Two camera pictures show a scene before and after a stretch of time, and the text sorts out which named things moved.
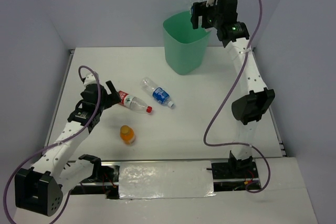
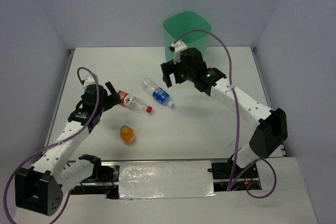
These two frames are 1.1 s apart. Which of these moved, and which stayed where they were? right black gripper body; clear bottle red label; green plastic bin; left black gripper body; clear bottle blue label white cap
Moved: right black gripper body
Stayed: green plastic bin; left black gripper body; clear bottle red label; clear bottle blue label white cap
